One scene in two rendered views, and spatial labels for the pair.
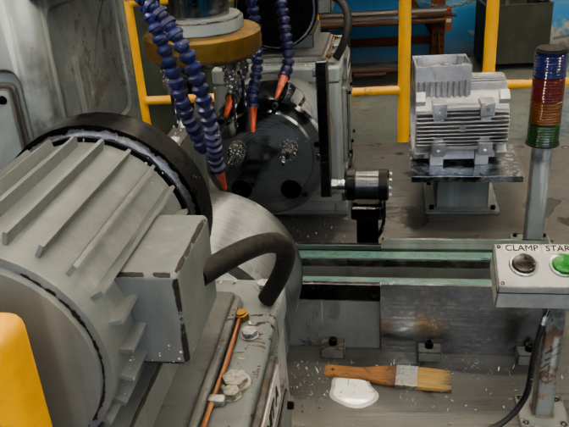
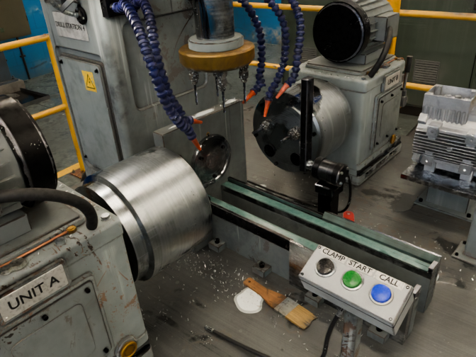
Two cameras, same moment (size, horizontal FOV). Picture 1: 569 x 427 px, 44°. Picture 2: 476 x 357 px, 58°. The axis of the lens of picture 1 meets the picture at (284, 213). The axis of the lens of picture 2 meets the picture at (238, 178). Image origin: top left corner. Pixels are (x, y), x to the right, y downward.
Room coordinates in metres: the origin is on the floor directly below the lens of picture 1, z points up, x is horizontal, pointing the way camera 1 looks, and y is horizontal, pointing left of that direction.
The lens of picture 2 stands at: (0.24, -0.50, 1.57)
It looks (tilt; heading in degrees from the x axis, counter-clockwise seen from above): 30 degrees down; 34
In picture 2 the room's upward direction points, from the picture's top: 4 degrees counter-clockwise
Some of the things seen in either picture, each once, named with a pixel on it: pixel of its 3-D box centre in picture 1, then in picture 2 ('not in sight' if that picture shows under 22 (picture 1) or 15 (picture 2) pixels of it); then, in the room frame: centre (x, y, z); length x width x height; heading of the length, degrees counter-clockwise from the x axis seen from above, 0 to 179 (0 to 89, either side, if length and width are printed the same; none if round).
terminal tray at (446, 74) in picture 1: (440, 75); (450, 104); (1.53, -0.37, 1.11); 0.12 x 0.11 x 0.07; 83
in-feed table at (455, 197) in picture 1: (460, 176); (455, 184); (1.54, -0.43, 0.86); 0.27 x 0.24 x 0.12; 170
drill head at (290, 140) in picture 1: (273, 135); (307, 120); (1.41, 0.01, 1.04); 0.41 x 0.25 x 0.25; 170
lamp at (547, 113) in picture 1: (545, 109); not in sight; (1.29, -0.52, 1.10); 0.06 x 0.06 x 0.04
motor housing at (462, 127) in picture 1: (456, 115); (458, 137); (1.53, -0.41, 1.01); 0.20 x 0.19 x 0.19; 83
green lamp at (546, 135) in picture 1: (543, 132); not in sight; (1.29, -0.52, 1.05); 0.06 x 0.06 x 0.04
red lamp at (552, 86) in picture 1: (548, 87); not in sight; (1.29, -0.52, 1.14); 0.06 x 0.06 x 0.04
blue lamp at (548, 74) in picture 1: (550, 63); not in sight; (1.29, -0.52, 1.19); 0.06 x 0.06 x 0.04
